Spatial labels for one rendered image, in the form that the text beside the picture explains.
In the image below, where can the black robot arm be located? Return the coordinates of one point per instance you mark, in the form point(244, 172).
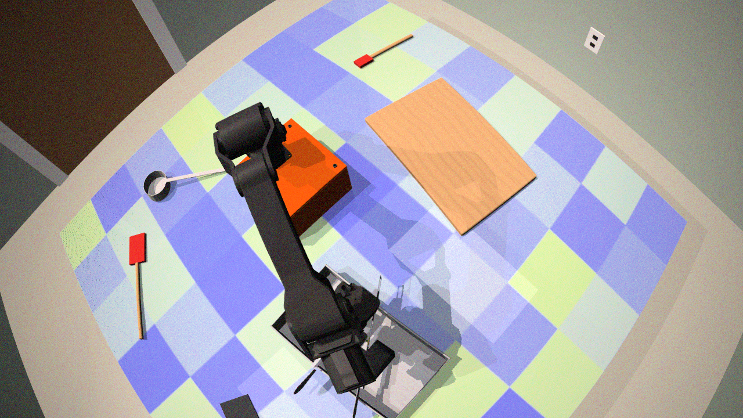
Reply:
point(319, 317)

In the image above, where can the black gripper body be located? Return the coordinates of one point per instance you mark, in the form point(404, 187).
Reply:
point(378, 357)

